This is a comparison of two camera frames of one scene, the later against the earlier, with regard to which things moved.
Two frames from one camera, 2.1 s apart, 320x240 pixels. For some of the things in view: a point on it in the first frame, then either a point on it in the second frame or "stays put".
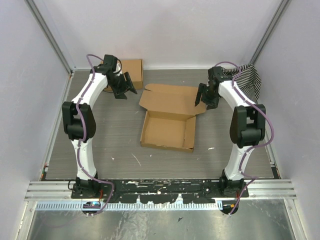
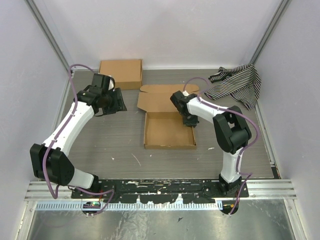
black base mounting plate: [160, 191] stays put
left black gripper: [119, 93] -> [119, 105]
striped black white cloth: [249, 80] stays put
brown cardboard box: [169, 122] stays put
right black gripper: [213, 103] -> [193, 123]
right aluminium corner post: [269, 31] stays put
